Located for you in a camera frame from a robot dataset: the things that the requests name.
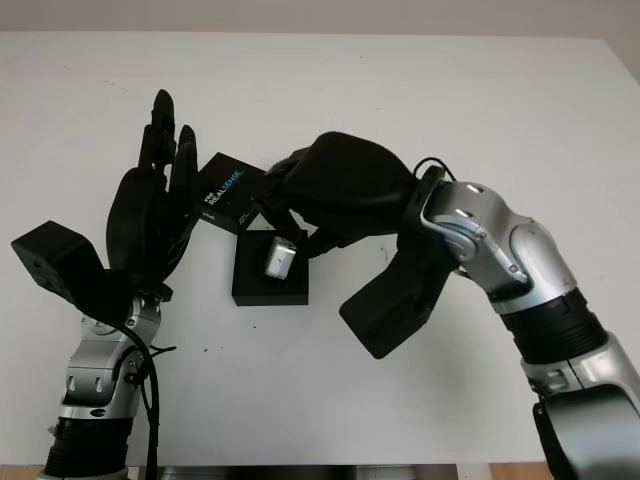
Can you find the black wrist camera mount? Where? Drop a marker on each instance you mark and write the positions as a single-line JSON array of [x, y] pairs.
[[50, 255], [390, 310]]

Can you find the black camera box base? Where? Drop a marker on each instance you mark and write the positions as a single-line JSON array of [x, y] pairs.
[[250, 280]]

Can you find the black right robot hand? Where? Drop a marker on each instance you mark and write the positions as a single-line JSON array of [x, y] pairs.
[[350, 185]]

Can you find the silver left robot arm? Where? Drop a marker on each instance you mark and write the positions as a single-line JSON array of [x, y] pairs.
[[105, 370]]

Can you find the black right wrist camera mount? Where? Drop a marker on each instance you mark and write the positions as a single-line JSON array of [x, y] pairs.
[[390, 310]]

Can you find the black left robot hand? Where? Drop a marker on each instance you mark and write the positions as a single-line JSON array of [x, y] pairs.
[[145, 225]]

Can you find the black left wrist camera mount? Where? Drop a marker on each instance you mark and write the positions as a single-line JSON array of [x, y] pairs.
[[50, 255]]

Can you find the black printed box lid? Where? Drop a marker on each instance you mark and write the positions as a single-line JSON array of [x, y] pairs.
[[225, 190]]

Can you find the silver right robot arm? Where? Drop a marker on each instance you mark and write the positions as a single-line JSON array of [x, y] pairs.
[[540, 260]]

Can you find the small silver depth camera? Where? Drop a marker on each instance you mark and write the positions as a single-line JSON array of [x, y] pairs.
[[279, 260]]

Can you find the dark grey robot torso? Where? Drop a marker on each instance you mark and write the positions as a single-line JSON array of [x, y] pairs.
[[300, 474]]

